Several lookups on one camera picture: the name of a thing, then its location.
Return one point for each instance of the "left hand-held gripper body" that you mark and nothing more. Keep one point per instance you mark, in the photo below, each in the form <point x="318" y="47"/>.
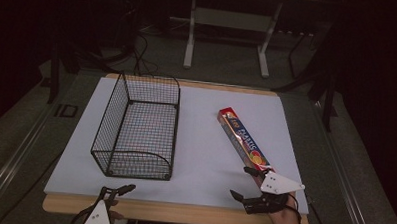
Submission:
<point x="97" y="217"/>

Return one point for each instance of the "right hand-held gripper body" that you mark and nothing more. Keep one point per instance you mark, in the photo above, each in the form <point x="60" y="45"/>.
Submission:
<point x="279" y="188"/>

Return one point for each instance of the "long plastic wrap box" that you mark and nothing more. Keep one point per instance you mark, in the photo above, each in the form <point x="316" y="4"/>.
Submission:
<point x="243" y="142"/>

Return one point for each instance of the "person's left hand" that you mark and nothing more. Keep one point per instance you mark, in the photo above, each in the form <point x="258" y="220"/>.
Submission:
<point x="115" y="213"/>

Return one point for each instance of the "person's right hand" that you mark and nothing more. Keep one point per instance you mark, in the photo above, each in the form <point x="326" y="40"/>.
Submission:
<point x="287" y="220"/>

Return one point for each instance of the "white table mat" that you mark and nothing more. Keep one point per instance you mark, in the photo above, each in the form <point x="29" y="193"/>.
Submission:
<point x="205" y="145"/>

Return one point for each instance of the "black floor socket plate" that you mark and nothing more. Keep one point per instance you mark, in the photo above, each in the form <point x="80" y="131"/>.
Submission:
<point x="65" y="110"/>

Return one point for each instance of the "metal floor rail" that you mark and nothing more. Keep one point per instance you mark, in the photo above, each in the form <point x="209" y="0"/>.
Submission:
<point x="343" y="170"/>
<point x="14" y="160"/>

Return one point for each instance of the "grey metal desk frame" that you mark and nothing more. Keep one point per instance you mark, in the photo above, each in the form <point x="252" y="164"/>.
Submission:
<point x="228" y="21"/>

